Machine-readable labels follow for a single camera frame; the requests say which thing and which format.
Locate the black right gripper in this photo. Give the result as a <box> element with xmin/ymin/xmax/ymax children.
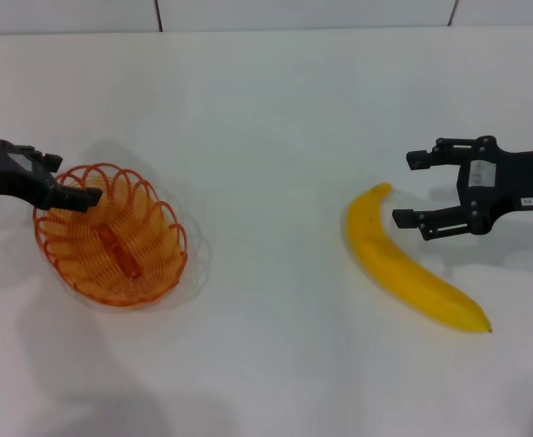
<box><xmin>392</xmin><ymin>135</ymin><xmax>533</xmax><ymax>242</ymax></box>

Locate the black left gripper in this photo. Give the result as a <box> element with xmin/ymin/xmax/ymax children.
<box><xmin>0</xmin><ymin>138</ymin><xmax>104</xmax><ymax>213</ymax></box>

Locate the yellow banana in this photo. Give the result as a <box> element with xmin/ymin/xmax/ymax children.
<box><xmin>341</xmin><ymin>181</ymin><xmax>494</xmax><ymax>334</ymax></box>

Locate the orange wire basket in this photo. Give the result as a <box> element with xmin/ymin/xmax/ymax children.
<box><xmin>32</xmin><ymin>162</ymin><xmax>189</xmax><ymax>310</ymax></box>

